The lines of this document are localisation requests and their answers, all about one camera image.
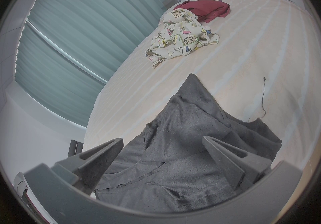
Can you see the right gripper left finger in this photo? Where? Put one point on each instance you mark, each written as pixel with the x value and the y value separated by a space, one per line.
pixel 95 165

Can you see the white printed pyjama garment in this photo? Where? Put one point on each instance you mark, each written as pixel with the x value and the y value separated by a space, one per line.
pixel 180 39

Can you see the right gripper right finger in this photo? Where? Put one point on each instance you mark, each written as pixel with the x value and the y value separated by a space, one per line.
pixel 235 165

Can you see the grey bedside table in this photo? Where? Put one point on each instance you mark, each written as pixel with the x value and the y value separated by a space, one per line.
pixel 170 1

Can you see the black long-sleeved top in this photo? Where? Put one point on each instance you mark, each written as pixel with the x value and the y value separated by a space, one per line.
pixel 180 122

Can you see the bed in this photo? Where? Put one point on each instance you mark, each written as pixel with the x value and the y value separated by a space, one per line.
pixel 250 49

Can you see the dark red garment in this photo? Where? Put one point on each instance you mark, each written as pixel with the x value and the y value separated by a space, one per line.
pixel 208 9

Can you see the black chest of drawers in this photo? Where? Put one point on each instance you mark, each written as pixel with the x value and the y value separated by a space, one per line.
pixel 75 147

